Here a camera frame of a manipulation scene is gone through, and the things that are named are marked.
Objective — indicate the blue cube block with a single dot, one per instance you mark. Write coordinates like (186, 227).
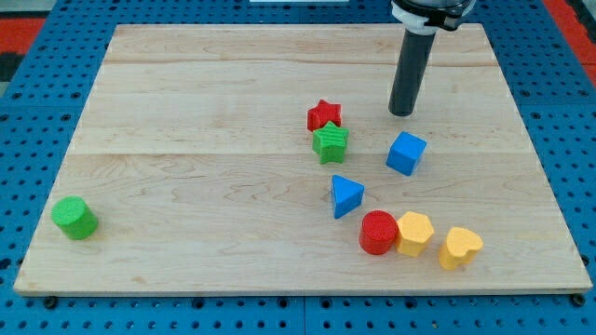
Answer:
(405, 153)

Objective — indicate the green star block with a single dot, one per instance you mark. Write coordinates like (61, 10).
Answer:
(330, 142)

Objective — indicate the red star block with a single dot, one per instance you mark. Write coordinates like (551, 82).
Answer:
(323, 113)

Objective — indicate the blue triangle block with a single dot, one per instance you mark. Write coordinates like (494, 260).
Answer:
(346, 195)

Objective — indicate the light wooden board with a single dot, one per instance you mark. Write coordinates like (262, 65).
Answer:
(193, 152)

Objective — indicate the red cylinder block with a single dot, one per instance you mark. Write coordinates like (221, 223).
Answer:
(378, 231)

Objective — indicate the yellow hexagon block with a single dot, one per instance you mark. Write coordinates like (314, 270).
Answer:
(414, 233)

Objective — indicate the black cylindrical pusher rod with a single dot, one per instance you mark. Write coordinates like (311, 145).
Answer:
(414, 55)

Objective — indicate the yellow heart block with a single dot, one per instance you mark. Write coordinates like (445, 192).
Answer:
(460, 246)

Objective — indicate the green cylinder block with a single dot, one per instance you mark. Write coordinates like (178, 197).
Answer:
(74, 217)

